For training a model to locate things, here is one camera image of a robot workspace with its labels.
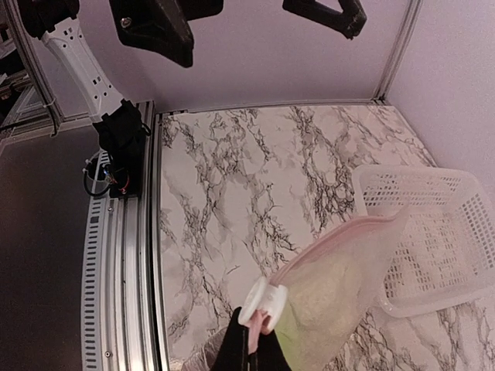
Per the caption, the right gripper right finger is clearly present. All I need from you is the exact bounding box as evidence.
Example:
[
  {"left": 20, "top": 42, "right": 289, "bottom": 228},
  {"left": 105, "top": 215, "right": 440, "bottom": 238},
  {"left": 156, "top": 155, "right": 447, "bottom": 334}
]
[{"left": 255, "top": 332, "right": 291, "bottom": 371}]

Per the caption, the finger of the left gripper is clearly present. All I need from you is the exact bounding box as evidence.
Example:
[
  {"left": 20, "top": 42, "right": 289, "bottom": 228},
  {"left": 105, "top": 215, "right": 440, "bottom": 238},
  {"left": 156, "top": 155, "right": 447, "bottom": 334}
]
[
  {"left": 282, "top": 0, "right": 367, "bottom": 39},
  {"left": 108, "top": 0, "right": 194, "bottom": 69}
]

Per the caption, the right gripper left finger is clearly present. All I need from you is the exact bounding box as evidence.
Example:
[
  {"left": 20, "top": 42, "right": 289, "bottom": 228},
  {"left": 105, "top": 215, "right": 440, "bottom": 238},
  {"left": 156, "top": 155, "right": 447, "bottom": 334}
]
[{"left": 210, "top": 307, "right": 249, "bottom": 371}]

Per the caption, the clear zip top bag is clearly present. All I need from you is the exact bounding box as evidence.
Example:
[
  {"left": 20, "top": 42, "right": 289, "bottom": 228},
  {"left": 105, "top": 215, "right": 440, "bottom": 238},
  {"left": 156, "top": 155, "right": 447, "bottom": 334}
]
[{"left": 182, "top": 207, "right": 408, "bottom": 370}]

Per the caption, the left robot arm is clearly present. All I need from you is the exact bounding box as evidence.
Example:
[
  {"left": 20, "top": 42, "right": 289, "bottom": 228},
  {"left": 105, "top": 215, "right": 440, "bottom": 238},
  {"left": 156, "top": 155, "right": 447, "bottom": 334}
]
[{"left": 17, "top": 1, "right": 224, "bottom": 198}]

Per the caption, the white plastic basket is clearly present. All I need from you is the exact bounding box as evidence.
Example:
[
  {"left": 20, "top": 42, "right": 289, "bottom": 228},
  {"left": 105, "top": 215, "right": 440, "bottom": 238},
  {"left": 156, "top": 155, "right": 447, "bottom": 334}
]
[{"left": 352, "top": 165, "right": 494, "bottom": 318}]

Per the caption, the right aluminium frame post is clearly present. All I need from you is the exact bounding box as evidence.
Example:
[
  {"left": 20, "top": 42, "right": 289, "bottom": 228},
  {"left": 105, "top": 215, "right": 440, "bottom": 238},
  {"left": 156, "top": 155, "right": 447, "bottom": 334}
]
[{"left": 372, "top": 0, "right": 424, "bottom": 104}]

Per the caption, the aluminium front rail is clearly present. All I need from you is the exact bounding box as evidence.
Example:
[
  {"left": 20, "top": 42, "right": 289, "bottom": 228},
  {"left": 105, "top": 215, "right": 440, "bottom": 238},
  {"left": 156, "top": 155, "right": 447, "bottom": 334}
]
[{"left": 80, "top": 101, "right": 169, "bottom": 370}]

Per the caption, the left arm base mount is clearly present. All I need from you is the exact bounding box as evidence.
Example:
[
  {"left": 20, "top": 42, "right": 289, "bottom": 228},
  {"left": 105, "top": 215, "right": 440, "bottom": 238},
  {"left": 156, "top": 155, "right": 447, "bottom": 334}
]
[{"left": 83, "top": 124, "right": 151, "bottom": 199}]

